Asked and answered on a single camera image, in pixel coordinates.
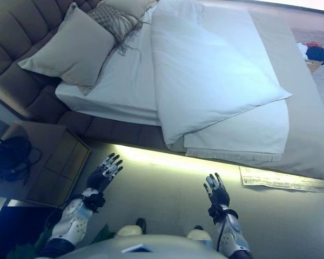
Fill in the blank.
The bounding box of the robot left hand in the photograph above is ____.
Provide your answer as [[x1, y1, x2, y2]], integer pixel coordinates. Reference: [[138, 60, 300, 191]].
[[86, 153, 124, 192]]

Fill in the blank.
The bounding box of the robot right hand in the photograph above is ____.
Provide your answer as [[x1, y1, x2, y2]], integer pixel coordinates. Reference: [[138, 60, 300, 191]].
[[203, 172, 230, 210]]

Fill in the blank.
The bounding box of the white duvet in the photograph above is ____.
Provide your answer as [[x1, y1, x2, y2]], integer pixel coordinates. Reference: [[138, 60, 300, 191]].
[[150, 0, 293, 145]]

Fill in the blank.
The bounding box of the white bed sheet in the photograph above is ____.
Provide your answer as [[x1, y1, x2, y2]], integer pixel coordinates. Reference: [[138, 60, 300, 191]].
[[55, 5, 166, 127]]

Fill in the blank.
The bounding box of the robot right leg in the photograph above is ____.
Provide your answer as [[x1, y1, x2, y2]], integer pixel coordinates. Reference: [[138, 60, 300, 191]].
[[185, 225, 213, 241]]

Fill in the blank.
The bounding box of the robot leg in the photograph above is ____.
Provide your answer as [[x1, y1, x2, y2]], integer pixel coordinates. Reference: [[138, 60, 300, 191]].
[[113, 217, 147, 240], [185, 225, 213, 241]]

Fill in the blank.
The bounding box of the wooden nightstand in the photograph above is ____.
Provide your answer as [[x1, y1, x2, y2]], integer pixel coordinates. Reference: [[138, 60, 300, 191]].
[[0, 120, 92, 209]]

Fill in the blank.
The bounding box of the robot left leg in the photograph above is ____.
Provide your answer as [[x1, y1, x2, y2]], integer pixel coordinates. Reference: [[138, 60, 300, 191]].
[[113, 217, 147, 240]]

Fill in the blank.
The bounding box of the printed paper sheet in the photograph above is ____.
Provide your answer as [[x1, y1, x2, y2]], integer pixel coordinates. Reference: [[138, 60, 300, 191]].
[[239, 166, 324, 194]]

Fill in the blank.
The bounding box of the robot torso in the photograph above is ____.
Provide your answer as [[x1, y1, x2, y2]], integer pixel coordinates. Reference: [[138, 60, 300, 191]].
[[78, 234, 233, 259]]

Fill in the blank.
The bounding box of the green potted plant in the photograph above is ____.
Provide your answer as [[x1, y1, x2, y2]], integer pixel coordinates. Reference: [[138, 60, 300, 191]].
[[7, 223, 114, 259]]

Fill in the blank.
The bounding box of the beige bedspread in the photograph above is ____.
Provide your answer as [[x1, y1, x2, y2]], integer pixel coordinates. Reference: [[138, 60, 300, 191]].
[[167, 10, 324, 187]]

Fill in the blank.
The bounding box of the large beige pillow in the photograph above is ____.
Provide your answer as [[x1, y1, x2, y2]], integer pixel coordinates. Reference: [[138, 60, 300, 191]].
[[17, 2, 117, 87]]

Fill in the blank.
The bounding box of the fringed knitted cushion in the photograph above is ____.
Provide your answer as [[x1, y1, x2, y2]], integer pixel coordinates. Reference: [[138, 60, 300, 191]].
[[86, 4, 144, 64]]

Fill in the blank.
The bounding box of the basket with clothes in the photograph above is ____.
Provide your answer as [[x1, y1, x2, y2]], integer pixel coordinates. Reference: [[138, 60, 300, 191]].
[[296, 40, 324, 74]]

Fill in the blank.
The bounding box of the black cable bundle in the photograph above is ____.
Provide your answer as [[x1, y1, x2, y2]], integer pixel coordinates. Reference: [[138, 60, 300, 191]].
[[0, 135, 43, 186]]

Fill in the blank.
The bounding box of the brown upholstered bed frame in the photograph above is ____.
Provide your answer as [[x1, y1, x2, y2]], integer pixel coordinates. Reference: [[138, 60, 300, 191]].
[[0, 0, 185, 152]]

